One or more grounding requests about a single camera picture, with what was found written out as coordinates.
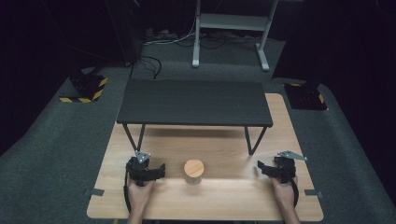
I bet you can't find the white floor cable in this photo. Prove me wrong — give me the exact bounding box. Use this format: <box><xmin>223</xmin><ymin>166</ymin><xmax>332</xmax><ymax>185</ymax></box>
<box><xmin>143</xmin><ymin>17</ymin><xmax>198</xmax><ymax>47</ymax></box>

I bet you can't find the person's right hand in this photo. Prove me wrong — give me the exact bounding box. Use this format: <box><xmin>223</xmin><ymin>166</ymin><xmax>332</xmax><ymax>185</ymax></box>
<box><xmin>268</xmin><ymin>175</ymin><xmax>299</xmax><ymax>207</ymax></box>

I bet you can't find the black yellow striped stand base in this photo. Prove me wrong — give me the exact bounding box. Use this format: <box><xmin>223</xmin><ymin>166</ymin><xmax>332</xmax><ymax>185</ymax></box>
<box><xmin>59</xmin><ymin>72</ymin><xmax>109</xmax><ymax>104</ymax></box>
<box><xmin>283</xmin><ymin>81</ymin><xmax>329</xmax><ymax>112</ymax></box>

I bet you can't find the black cable bundle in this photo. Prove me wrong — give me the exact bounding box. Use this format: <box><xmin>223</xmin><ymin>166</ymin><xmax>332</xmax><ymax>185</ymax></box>
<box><xmin>173</xmin><ymin>31</ymin><xmax>262</xmax><ymax>50</ymax></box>

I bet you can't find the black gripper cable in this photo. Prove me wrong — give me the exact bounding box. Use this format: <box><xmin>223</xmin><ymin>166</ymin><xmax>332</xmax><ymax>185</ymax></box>
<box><xmin>122</xmin><ymin>161</ymin><xmax>133</xmax><ymax>215</ymax></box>
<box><xmin>289</xmin><ymin>178</ymin><xmax>301</xmax><ymax>209</ymax></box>

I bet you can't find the black floor cable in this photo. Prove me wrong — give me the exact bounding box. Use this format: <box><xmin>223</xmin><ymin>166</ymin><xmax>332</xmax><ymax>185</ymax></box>
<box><xmin>137</xmin><ymin>55</ymin><xmax>163</xmax><ymax>80</ymax></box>

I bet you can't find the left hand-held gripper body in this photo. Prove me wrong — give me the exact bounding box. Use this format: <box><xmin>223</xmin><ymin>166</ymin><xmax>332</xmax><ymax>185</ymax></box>
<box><xmin>125</xmin><ymin>150</ymin><xmax>157</xmax><ymax>188</ymax></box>

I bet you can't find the black slatted shelf riser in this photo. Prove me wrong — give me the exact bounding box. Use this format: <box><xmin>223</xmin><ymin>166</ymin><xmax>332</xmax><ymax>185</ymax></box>
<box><xmin>116</xmin><ymin>77</ymin><xmax>275</xmax><ymax>156</ymax></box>

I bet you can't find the tall black panel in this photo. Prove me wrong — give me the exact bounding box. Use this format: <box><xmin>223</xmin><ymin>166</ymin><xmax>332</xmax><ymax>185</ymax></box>
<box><xmin>104</xmin><ymin>0</ymin><xmax>145</xmax><ymax>67</ymax></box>

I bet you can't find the grey tape strip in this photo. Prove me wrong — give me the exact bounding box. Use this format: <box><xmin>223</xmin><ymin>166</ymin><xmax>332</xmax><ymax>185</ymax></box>
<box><xmin>304</xmin><ymin>189</ymin><xmax>325</xmax><ymax>199</ymax></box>
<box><xmin>84</xmin><ymin>188</ymin><xmax>106</xmax><ymax>197</ymax></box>

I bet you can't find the small wooden cylinder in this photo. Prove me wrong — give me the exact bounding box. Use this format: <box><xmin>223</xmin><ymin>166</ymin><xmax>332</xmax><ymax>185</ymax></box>
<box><xmin>183</xmin><ymin>159</ymin><xmax>205</xmax><ymax>186</ymax></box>

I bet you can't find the person's left hand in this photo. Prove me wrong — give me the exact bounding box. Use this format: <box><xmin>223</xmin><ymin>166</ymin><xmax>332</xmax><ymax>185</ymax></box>
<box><xmin>127</xmin><ymin>178</ymin><xmax>156</xmax><ymax>217</ymax></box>

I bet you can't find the grey metal stand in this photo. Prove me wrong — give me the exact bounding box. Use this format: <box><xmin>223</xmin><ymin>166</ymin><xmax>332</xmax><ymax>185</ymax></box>
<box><xmin>191</xmin><ymin>0</ymin><xmax>279</xmax><ymax>73</ymax></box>

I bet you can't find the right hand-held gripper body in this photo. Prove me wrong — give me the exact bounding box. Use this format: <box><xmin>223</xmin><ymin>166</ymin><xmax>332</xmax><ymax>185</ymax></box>
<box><xmin>271</xmin><ymin>150</ymin><xmax>308</xmax><ymax>185</ymax></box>

